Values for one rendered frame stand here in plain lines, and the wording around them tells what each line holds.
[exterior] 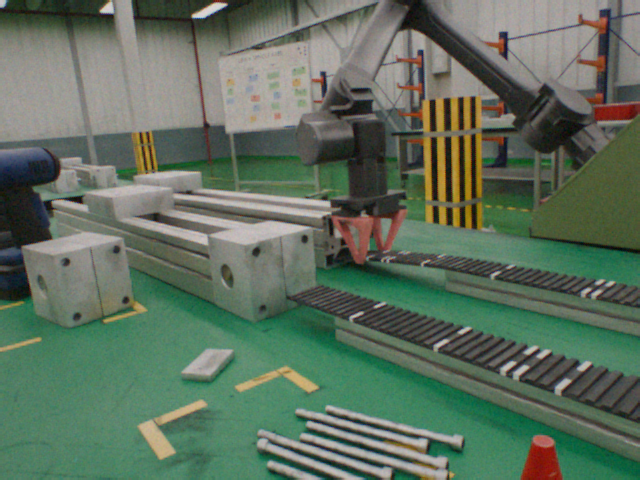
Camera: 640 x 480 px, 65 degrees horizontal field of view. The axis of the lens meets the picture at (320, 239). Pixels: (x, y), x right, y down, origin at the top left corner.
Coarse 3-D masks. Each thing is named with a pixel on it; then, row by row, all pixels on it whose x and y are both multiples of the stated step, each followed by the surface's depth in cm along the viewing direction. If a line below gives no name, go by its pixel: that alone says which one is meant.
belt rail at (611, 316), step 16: (448, 272) 63; (448, 288) 63; (464, 288) 61; (480, 288) 60; (496, 288) 58; (512, 288) 56; (528, 288) 55; (512, 304) 57; (528, 304) 55; (544, 304) 54; (560, 304) 53; (576, 304) 51; (592, 304) 50; (608, 304) 49; (576, 320) 52; (592, 320) 50; (608, 320) 49; (624, 320) 48
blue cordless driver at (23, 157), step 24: (0, 168) 72; (24, 168) 75; (48, 168) 78; (0, 192) 74; (24, 192) 76; (24, 216) 76; (48, 216) 80; (24, 240) 77; (48, 240) 80; (0, 264) 75; (24, 264) 75; (0, 288) 74; (24, 288) 75
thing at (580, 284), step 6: (570, 282) 53; (576, 282) 53; (582, 282) 53; (588, 282) 53; (594, 282) 53; (564, 288) 52; (570, 288) 52; (576, 288) 51; (582, 288) 52; (570, 294) 51; (576, 294) 51
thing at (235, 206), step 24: (192, 192) 122; (216, 192) 114; (240, 192) 109; (216, 216) 100; (240, 216) 94; (264, 216) 86; (288, 216) 81; (312, 216) 76; (336, 240) 78; (336, 264) 78
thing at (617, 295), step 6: (618, 288) 50; (624, 288) 51; (630, 288) 50; (636, 288) 50; (606, 294) 49; (612, 294) 49; (618, 294) 49; (624, 294) 49; (630, 294) 49; (600, 300) 49; (606, 300) 48; (612, 300) 48; (618, 300) 48; (624, 300) 48
